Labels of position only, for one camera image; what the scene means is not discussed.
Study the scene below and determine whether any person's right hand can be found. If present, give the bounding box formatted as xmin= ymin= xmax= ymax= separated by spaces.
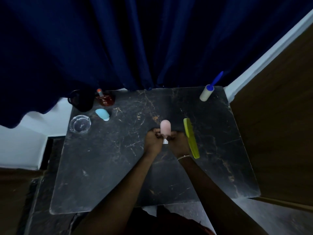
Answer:
xmin=167 ymin=131 xmax=191 ymax=159

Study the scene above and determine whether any person's left hand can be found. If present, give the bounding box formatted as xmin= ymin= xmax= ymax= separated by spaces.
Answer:
xmin=143 ymin=128 xmax=164 ymax=157

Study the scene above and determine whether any pink capsule-shaped device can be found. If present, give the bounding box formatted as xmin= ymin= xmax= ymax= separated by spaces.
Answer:
xmin=160 ymin=119 xmax=171 ymax=145

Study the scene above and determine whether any person's left forearm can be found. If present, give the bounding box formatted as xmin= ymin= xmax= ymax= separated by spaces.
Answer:
xmin=72 ymin=154 xmax=155 ymax=235

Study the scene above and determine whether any person's right forearm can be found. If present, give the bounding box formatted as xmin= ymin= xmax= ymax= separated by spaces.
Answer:
xmin=178 ymin=156 xmax=269 ymax=235

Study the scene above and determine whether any green comb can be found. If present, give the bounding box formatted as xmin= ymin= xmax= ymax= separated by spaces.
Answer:
xmin=183 ymin=118 xmax=200 ymax=159

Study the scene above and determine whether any light blue oval device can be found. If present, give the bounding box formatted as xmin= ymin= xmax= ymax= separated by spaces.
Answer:
xmin=95 ymin=109 xmax=110 ymax=122

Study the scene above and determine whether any brown glass bottle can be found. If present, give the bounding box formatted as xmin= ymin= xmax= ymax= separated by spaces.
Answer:
xmin=96 ymin=88 xmax=115 ymax=107

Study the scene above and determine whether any clear glass ashtray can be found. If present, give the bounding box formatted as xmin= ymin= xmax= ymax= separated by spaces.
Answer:
xmin=69 ymin=115 xmax=91 ymax=134

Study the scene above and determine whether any black mug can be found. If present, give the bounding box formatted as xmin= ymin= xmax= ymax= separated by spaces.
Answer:
xmin=67 ymin=89 xmax=96 ymax=112

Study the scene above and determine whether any dark blue curtain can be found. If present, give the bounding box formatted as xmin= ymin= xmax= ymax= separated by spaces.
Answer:
xmin=0 ymin=0 xmax=313 ymax=129

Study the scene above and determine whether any lint roller with blue handle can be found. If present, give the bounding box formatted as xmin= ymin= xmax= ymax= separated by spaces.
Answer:
xmin=199 ymin=71 xmax=224 ymax=102

